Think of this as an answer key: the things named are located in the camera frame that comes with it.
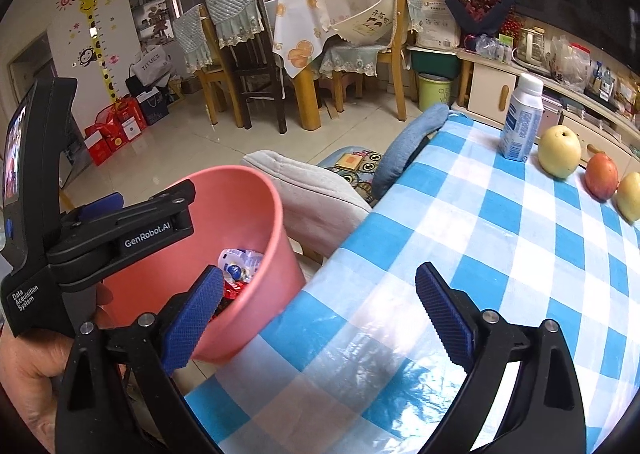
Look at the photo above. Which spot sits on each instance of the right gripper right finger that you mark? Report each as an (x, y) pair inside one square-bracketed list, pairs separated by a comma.
[(544, 413)]

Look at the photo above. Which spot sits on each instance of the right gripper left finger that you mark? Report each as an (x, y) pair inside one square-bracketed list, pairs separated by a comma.
[(117, 393)]

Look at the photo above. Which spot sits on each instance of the red snack wrapper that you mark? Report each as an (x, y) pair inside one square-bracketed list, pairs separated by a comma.
[(232, 290)]

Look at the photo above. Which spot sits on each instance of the crushed white plastic bottle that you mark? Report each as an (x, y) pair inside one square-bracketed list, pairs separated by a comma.
[(239, 265)]

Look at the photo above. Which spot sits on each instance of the pink plastic trash bin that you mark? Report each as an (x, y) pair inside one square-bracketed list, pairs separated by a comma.
[(234, 207)]

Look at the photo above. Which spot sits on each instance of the green trash bin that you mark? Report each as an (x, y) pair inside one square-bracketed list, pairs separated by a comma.
[(433, 89)]

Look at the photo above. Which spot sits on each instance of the person left hand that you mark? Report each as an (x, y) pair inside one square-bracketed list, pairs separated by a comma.
[(28, 364)]

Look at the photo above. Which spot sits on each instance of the red gift boxes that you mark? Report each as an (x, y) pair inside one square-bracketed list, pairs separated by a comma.
[(114, 127)]

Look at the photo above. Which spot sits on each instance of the blue white checkered tablecloth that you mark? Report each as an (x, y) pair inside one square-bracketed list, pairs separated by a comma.
[(353, 364)]

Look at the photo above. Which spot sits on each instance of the white shopping bag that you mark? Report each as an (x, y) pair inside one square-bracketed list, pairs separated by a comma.
[(152, 66)]

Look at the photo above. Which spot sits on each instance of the small yellow pear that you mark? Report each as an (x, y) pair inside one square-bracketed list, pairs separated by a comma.
[(627, 197)]

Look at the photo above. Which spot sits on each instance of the red apple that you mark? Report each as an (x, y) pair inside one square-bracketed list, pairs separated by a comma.
[(601, 177)]

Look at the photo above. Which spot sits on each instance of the light wooden chair with cover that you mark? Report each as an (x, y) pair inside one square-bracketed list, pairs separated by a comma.
[(200, 60)]

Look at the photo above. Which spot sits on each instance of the large yellow pear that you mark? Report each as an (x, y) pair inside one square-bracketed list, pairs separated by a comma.
[(559, 151)]

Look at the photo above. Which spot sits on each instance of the grey cushioned chair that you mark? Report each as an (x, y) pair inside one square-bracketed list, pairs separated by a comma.
[(320, 209)]

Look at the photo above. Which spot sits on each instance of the upright white blue bottle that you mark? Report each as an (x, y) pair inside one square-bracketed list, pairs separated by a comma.
[(522, 119)]

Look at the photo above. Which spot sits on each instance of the blue cushioned chair back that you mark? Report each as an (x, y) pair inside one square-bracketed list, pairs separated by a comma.
[(406, 147)]

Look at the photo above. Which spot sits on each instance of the dark wooden chair with cover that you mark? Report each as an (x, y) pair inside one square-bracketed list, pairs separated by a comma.
[(244, 39)]

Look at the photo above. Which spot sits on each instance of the owl pattern cushion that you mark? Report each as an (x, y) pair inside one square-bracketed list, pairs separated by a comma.
[(357, 166)]

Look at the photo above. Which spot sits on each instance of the wooden dining table with cloth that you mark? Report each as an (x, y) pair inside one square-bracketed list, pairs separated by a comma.
[(298, 40)]

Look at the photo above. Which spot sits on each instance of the white tv cabinet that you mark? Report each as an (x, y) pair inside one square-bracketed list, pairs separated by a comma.
[(485, 91)]

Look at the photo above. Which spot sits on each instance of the wooden chair near cabinet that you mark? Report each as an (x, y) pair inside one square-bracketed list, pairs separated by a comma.
[(345, 58)]

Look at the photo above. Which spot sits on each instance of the white rice sack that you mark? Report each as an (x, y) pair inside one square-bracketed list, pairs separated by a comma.
[(439, 30)]

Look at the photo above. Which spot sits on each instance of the dark blue flower bouquet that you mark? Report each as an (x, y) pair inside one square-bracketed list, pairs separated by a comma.
[(477, 17)]

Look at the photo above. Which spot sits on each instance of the giraffe height wall sticker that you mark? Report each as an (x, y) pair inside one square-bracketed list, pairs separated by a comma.
[(90, 41)]

